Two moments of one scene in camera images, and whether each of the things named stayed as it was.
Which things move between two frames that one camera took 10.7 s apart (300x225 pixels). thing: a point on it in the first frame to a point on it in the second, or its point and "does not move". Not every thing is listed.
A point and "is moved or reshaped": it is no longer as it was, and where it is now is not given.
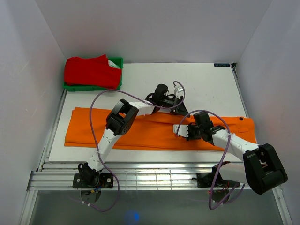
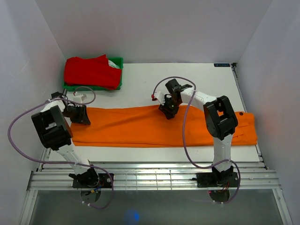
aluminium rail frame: [133, 176] does not move
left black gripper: [180, 108] to [83, 116]
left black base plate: [106, 181] does not move
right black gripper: [190, 137] to [169, 114]
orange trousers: [86, 127] is moved or reshaped
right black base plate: [206, 180] does not move
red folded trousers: [94, 72] does not move
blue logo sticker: [221, 65] does not move
